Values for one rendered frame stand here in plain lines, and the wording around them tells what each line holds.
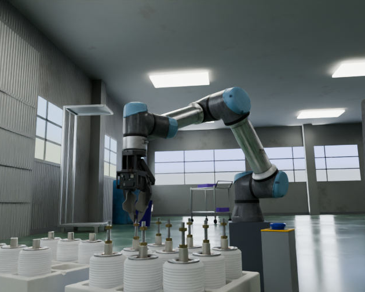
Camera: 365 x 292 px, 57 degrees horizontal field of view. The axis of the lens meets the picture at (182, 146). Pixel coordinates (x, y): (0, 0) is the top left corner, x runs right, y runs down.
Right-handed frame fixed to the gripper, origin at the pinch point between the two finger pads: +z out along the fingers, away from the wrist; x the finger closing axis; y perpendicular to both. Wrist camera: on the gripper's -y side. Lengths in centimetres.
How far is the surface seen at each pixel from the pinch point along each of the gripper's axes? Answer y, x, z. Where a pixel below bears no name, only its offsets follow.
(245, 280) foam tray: -0.7, 32.1, 16.5
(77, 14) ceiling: -272, -230, -273
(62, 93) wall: -370, -328, -199
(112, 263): 15.6, 0.6, 10.8
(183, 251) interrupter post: 18.1, 20.8, 7.0
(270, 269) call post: 5.0, 39.1, 12.5
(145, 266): 18.6, 11.4, 10.7
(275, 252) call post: 5.3, 40.6, 8.4
